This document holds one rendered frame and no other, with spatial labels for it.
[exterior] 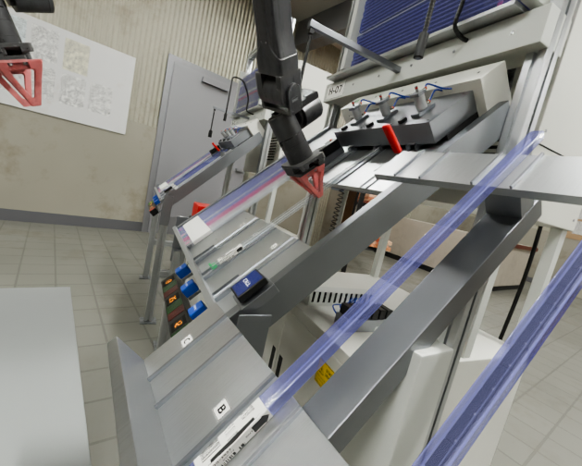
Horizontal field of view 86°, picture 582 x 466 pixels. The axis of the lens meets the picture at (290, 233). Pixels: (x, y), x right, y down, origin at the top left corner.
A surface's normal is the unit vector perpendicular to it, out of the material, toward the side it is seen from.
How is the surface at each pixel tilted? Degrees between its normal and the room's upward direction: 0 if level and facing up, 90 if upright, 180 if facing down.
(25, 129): 90
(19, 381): 0
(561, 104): 90
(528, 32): 90
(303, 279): 90
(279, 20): 101
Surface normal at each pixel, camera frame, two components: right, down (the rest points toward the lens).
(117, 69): 0.59, 0.25
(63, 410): 0.22, -0.97
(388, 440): -0.81, -0.11
